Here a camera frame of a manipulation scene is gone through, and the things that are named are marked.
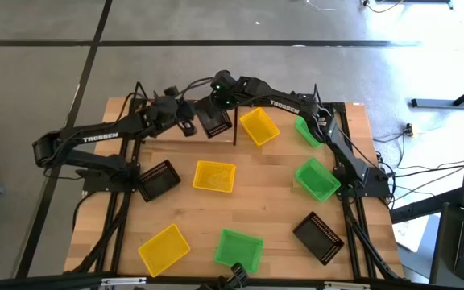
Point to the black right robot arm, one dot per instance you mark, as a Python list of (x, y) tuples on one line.
[(284, 105)]

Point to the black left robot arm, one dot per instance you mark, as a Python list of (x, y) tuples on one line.
[(99, 137)]

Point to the black plastic basket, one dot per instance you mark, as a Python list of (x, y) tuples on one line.
[(216, 123), (159, 181), (317, 238)]

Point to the green plastic basket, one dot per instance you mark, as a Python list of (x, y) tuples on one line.
[(305, 133), (316, 180), (238, 249)]

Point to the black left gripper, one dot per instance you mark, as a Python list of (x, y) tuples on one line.
[(163, 112)]

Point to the white paper sheet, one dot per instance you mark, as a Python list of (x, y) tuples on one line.
[(409, 235)]

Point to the small black power adapter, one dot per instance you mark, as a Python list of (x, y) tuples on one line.
[(408, 129)]

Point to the black desk leg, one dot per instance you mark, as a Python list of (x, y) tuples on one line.
[(417, 209), (437, 103)]

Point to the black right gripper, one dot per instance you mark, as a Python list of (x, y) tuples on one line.
[(226, 94)]

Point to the black metal shelf end frame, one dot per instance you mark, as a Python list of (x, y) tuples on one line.
[(137, 89)]

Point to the black table-level camera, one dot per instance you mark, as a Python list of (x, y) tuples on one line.
[(238, 276)]

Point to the yellow plastic basket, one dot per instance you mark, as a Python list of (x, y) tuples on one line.
[(214, 176), (259, 127), (163, 249)]

